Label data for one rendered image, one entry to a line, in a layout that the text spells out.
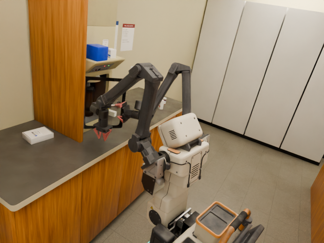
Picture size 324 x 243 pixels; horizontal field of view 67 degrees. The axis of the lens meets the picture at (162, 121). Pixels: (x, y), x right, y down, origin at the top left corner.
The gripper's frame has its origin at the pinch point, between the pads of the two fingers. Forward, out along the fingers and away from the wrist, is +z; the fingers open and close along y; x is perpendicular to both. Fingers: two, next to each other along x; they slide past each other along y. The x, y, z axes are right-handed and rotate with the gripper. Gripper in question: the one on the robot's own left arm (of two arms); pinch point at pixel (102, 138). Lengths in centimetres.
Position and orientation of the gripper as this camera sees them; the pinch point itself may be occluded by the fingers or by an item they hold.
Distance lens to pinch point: 158.3
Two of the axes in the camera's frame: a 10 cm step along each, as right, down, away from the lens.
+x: -4.3, 3.3, -8.4
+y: -8.9, -3.1, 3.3
